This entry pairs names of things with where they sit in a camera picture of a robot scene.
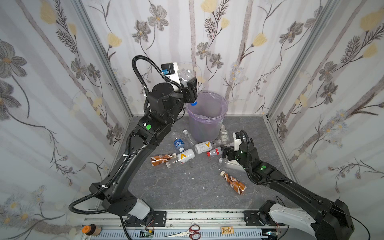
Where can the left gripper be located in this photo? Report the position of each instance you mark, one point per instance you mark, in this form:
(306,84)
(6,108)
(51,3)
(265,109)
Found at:
(191,90)

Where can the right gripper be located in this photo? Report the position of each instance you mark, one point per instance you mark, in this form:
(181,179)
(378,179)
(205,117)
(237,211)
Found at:
(226,151)

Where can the square clear bottle white cap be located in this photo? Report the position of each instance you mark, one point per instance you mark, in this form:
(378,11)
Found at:
(234,165)

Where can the red-cap clear bottle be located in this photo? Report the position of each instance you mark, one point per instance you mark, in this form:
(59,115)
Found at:
(215,152)

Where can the brown tea bottle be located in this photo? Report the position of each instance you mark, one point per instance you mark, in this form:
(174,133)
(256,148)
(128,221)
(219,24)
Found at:
(162,159)
(235,184)

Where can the white bottle yellow logo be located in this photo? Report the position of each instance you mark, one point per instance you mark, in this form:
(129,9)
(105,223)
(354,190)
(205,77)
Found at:
(181,158)
(207,146)

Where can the small blue-label water bottle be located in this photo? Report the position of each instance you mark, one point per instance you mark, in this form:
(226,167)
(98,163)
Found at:
(184,76)

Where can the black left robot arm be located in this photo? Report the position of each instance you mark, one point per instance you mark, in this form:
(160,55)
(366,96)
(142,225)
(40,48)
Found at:
(162,107)

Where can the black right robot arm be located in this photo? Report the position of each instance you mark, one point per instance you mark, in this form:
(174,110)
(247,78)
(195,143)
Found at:
(320,217)

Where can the small clear bottle by bin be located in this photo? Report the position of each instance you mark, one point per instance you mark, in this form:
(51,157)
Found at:
(224,136)

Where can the purple-lined mesh trash bin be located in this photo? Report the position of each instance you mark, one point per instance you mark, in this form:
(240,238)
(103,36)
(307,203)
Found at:
(206,116)

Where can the Pocari Sweat bottle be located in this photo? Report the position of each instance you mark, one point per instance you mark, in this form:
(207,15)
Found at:
(179,145)

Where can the small wooden tag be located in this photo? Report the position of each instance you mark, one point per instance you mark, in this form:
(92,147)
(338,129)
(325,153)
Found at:
(227,230)

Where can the orange-capped spool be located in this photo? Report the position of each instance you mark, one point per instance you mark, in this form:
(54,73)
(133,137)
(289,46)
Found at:
(92,230)

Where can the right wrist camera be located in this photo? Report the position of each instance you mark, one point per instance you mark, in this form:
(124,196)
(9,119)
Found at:
(238,140)

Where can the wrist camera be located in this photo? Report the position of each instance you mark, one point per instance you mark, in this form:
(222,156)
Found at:
(238,140)
(170,70)

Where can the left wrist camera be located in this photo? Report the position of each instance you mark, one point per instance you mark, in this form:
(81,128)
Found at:
(170,70)

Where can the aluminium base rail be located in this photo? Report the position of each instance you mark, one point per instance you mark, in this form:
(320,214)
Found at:
(167,222)

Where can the red-handled scissors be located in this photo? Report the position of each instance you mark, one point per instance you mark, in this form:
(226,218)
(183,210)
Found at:
(193,233)

